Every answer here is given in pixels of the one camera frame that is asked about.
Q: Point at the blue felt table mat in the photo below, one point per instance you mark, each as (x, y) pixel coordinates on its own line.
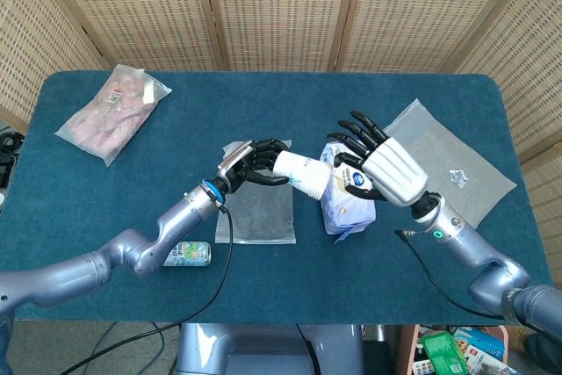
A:
(307, 287)

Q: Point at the woven bamboo folding screen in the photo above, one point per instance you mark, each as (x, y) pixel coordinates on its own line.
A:
(281, 10)

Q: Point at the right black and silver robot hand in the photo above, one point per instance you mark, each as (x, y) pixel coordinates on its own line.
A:
(395, 168)

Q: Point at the printed cardboard box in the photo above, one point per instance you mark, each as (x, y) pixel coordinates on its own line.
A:
(487, 366)

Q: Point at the frosted bag with grey contents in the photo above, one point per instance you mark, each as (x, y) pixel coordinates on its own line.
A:
(461, 151)

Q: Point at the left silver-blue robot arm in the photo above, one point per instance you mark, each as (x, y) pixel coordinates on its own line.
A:
(66, 274)

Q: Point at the white and blue tissue pack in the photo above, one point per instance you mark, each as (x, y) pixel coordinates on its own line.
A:
(351, 217)

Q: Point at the light blue drink can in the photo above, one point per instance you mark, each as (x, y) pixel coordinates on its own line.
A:
(193, 254)

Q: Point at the blue box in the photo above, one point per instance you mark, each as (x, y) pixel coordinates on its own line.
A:
(480, 342)

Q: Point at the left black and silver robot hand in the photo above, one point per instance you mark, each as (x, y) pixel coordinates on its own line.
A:
(246, 164)

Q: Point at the frosted bag with dark contents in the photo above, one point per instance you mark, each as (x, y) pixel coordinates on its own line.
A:
(259, 217)

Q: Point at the green box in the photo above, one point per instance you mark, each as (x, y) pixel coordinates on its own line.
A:
(443, 353)

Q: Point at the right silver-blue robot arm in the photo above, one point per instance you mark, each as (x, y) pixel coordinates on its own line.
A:
(478, 247)

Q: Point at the wooden crate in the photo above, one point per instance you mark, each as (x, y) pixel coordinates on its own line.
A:
(406, 348)

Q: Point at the black equipment pile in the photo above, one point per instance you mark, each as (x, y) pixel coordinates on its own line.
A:
(6, 142)

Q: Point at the silver-blue robot torso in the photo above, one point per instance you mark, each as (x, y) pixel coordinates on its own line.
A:
(246, 348)

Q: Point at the frosted bag with pink contents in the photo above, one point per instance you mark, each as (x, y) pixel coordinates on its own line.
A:
(110, 120)

